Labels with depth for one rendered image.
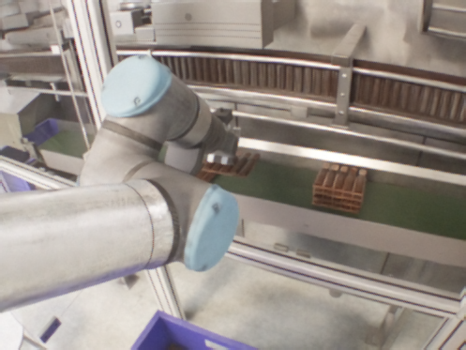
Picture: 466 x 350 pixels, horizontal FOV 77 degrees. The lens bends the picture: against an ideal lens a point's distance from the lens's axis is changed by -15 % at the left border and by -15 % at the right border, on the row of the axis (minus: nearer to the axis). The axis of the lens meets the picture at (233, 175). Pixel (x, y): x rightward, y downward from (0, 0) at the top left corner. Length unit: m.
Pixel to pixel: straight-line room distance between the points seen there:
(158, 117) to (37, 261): 0.26
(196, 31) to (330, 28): 0.39
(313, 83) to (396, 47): 0.31
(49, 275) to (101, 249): 0.05
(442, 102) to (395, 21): 0.31
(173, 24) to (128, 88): 0.39
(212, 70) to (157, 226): 0.58
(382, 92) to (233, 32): 0.33
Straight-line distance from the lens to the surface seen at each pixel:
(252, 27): 0.70
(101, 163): 0.43
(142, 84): 0.42
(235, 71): 0.80
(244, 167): 0.71
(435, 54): 0.98
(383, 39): 0.97
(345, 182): 0.72
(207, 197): 0.33
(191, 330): 0.86
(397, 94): 0.73
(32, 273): 0.24
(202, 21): 0.75
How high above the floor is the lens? 1.17
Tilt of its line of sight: 36 degrees down
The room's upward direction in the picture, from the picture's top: 4 degrees counter-clockwise
